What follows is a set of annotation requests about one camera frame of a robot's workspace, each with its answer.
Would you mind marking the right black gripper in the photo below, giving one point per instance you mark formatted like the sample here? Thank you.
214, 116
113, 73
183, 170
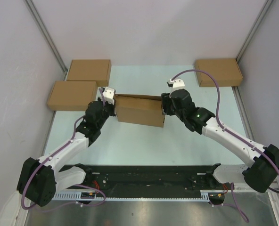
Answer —
166, 100

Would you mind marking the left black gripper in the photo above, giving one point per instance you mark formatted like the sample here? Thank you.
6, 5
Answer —
112, 107

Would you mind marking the cardboard box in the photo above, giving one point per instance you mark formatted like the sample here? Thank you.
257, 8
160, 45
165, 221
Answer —
97, 70
72, 95
140, 109
225, 71

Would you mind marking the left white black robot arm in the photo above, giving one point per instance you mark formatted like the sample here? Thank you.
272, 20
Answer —
41, 178

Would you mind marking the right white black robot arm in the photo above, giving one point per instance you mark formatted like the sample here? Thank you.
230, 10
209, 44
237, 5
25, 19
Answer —
260, 164

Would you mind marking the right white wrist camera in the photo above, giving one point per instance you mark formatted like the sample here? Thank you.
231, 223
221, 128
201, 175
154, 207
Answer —
176, 84

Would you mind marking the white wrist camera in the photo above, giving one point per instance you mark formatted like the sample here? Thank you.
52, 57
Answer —
176, 84
107, 95

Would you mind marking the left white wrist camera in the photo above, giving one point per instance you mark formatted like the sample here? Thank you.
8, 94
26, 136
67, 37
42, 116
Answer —
107, 95

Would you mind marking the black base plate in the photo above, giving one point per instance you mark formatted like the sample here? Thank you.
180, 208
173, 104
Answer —
153, 182

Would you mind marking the left aluminium corner post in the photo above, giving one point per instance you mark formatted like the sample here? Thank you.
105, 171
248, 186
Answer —
45, 33

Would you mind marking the aluminium corner post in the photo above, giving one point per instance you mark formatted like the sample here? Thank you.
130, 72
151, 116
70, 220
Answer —
45, 33
254, 29

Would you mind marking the right aluminium corner post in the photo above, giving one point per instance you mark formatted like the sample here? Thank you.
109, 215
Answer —
254, 29

